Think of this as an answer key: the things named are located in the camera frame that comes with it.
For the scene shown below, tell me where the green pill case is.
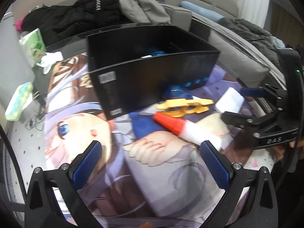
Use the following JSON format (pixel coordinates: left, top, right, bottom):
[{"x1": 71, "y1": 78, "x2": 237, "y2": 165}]
[{"x1": 5, "y1": 82, "x2": 34, "y2": 121}]

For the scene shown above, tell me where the dark green jacket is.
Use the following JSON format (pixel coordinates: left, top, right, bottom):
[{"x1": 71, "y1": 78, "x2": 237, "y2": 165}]
[{"x1": 218, "y1": 18, "x2": 285, "y2": 62}]

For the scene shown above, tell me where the white curtain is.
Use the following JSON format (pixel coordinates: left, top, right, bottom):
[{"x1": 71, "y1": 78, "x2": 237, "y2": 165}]
[{"x1": 240, "y1": 0, "x2": 273, "y2": 29}]

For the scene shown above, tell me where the blue translucent plastic piece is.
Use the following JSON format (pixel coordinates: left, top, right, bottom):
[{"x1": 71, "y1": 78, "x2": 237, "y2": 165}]
[{"x1": 164, "y1": 84, "x2": 193, "y2": 100}]

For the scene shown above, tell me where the black jacket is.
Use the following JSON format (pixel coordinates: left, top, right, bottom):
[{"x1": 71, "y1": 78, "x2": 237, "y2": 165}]
[{"x1": 21, "y1": 0, "x2": 124, "y2": 45}]

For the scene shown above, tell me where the white charger adapter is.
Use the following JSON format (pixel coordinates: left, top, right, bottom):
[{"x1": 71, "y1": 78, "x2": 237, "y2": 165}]
[{"x1": 214, "y1": 87, "x2": 245, "y2": 114}]

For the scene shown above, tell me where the black floor cable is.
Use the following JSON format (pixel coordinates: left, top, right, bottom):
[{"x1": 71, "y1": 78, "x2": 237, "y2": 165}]
[{"x1": 25, "y1": 113, "x2": 45, "y2": 131}]

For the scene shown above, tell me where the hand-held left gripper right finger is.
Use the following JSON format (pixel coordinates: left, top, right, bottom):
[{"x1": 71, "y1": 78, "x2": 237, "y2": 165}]
[{"x1": 199, "y1": 141, "x2": 279, "y2": 228}]

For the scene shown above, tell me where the crumpled white tissue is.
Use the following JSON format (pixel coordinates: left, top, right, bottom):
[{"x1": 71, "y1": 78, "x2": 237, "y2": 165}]
[{"x1": 38, "y1": 52, "x2": 63, "y2": 74}]

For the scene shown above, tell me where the grey cushion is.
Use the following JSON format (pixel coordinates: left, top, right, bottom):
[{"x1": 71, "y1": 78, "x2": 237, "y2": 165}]
[{"x1": 209, "y1": 32, "x2": 271, "y2": 82}]

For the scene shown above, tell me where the green tissue pack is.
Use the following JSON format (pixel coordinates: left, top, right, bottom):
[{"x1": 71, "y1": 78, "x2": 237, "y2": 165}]
[{"x1": 19, "y1": 28, "x2": 47, "y2": 68}]

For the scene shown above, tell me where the grey hoodie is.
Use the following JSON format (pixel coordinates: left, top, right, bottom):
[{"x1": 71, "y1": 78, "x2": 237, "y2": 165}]
[{"x1": 119, "y1": 0, "x2": 173, "y2": 25}]

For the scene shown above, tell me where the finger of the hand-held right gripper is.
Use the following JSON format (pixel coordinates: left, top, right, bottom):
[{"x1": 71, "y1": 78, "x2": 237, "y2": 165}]
[
  {"x1": 221, "y1": 111, "x2": 269, "y2": 136},
  {"x1": 240, "y1": 85, "x2": 288, "y2": 105}
]

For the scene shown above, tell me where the yellow plastic clip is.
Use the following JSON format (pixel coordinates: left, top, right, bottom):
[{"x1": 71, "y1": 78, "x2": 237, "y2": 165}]
[{"x1": 155, "y1": 98, "x2": 214, "y2": 118}]

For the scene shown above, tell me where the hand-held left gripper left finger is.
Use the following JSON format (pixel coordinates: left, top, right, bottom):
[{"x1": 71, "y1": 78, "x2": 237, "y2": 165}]
[{"x1": 24, "y1": 141, "x2": 105, "y2": 228}]

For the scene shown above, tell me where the white glue bottle red cap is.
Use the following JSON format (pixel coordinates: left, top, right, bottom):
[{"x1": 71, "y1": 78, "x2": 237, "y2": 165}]
[{"x1": 153, "y1": 112, "x2": 233, "y2": 151}]

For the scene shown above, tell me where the printed desk mat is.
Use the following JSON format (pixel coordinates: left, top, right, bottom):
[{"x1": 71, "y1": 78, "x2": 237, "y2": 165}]
[{"x1": 44, "y1": 53, "x2": 269, "y2": 221}]

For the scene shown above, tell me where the black cardboard box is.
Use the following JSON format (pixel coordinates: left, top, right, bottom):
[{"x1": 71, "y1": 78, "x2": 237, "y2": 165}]
[{"x1": 85, "y1": 22, "x2": 221, "y2": 121}]

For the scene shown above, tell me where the blue pillow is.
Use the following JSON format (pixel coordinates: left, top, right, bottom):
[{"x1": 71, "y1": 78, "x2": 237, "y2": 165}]
[{"x1": 179, "y1": 1, "x2": 225, "y2": 22}]

